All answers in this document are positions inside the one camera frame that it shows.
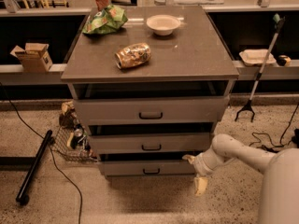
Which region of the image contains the black power adapter cable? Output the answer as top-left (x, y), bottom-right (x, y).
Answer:
top-left (248, 103), bottom-right (299, 154)

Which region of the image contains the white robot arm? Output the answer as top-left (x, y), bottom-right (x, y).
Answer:
top-left (182, 133), bottom-right (299, 224)

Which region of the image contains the white takeout container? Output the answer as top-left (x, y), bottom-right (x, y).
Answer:
top-left (239, 49), bottom-right (267, 66)

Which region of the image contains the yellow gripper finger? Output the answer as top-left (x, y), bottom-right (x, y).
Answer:
top-left (182, 154), bottom-right (195, 164)
top-left (194, 176), bottom-right (208, 196)

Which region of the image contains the small cardboard box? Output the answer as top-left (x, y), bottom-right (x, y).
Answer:
top-left (10, 43), bottom-right (52, 73)

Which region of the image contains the white paper bowl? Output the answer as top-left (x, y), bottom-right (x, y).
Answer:
top-left (147, 15), bottom-right (180, 36)

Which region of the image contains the black floor cable left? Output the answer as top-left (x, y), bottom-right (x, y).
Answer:
top-left (0, 81), bottom-right (84, 224)

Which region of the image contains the wire basket with clutter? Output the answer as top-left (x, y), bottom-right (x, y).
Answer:
top-left (54, 124), bottom-right (96, 162)

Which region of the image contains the grey top drawer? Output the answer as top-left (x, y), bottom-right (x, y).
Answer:
top-left (74, 97), bottom-right (229, 126)

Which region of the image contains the reacher grabber tool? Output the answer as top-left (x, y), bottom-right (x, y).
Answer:
top-left (235, 13), bottom-right (286, 121)

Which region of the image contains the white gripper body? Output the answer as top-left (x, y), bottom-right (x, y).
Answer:
top-left (193, 148), bottom-right (225, 176)

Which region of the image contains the grey bottom drawer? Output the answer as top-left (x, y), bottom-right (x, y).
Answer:
top-left (99, 160), bottom-right (194, 176)

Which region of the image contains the green chip bag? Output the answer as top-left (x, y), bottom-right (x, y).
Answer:
top-left (82, 5), bottom-right (128, 35)

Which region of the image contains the grey drawer cabinet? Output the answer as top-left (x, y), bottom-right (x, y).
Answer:
top-left (61, 5), bottom-right (240, 180)

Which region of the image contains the grey middle drawer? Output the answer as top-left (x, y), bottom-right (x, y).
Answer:
top-left (90, 133), bottom-right (211, 154)

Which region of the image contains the grey drawer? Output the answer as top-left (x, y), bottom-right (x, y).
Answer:
top-left (99, 160), bottom-right (194, 176)
top-left (74, 97), bottom-right (229, 126)
top-left (90, 133), bottom-right (211, 154)

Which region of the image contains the crumpled brown paper bag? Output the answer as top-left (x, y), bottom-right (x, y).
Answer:
top-left (59, 101), bottom-right (77, 128)

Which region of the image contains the yellow black tape measure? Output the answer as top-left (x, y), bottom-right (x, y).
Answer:
top-left (277, 55), bottom-right (291, 66)

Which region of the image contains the black tube on floor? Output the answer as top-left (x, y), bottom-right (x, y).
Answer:
top-left (16, 130), bottom-right (52, 205)

